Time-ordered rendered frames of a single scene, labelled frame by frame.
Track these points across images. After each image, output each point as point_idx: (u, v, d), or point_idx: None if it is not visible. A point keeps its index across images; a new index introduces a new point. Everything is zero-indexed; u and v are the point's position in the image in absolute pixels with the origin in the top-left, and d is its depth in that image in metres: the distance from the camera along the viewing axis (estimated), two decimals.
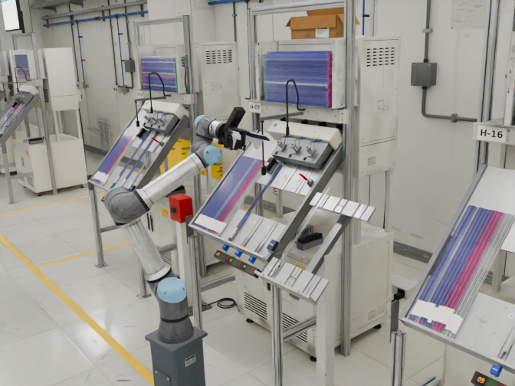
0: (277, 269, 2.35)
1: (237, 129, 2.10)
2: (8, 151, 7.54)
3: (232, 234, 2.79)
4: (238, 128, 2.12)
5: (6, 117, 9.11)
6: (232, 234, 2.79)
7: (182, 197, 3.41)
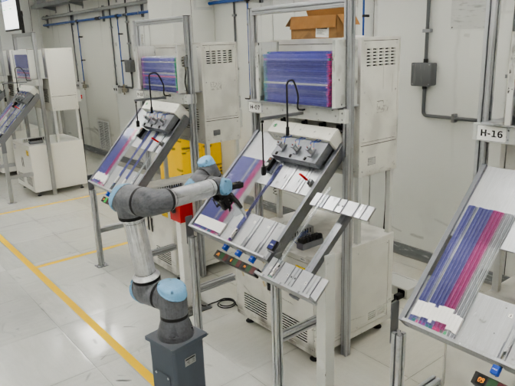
0: (277, 269, 2.35)
1: None
2: (8, 151, 7.54)
3: (232, 234, 2.79)
4: None
5: (6, 117, 9.11)
6: (232, 234, 2.79)
7: None
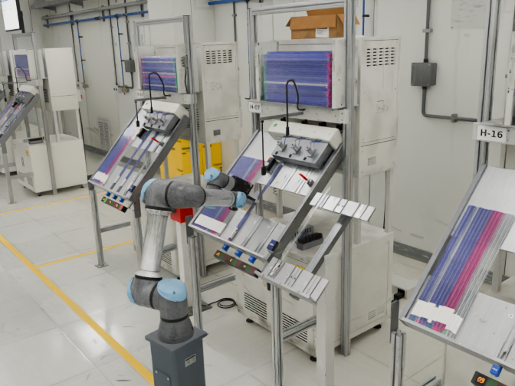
0: (277, 269, 2.35)
1: None
2: (8, 151, 7.54)
3: (232, 234, 2.79)
4: None
5: (6, 117, 9.11)
6: (232, 234, 2.79)
7: None
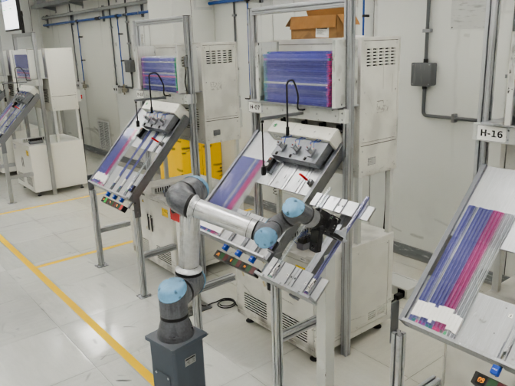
0: (277, 269, 2.35)
1: (323, 233, 2.17)
2: (8, 151, 7.54)
3: (309, 287, 2.17)
4: (324, 233, 2.15)
5: (6, 117, 9.11)
6: (309, 287, 2.17)
7: None
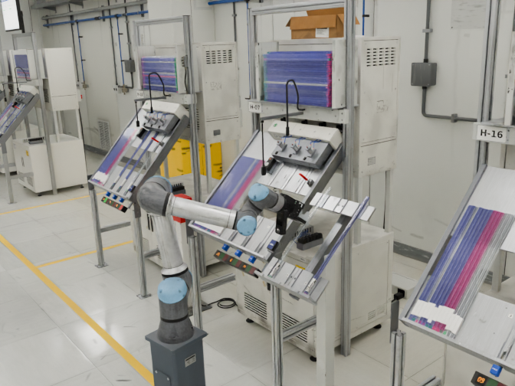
0: (277, 269, 2.35)
1: (288, 217, 2.34)
2: (8, 151, 7.54)
3: (309, 287, 2.17)
4: (288, 217, 2.32)
5: (6, 117, 9.11)
6: (309, 287, 2.17)
7: (182, 197, 3.41)
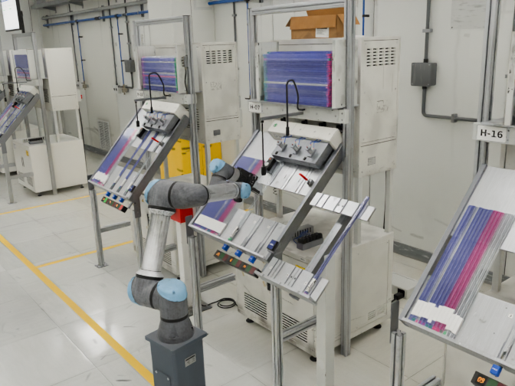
0: (236, 232, 2.80)
1: None
2: (8, 151, 7.54)
3: (309, 287, 2.17)
4: None
5: (6, 117, 9.11)
6: (309, 287, 2.17)
7: None
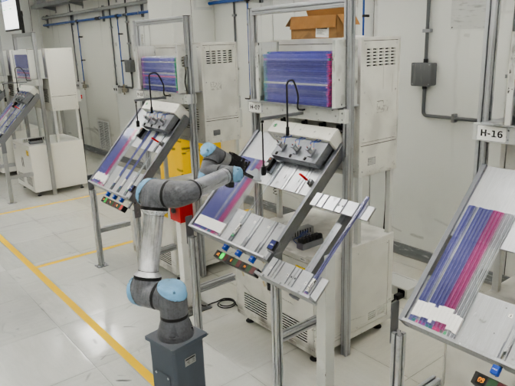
0: (238, 228, 2.81)
1: None
2: (8, 151, 7.54)
3: (309, 287, 2.17)
4: None
5: (6, 117, 9.11)
6: (309, 287, 2.17)
7: None
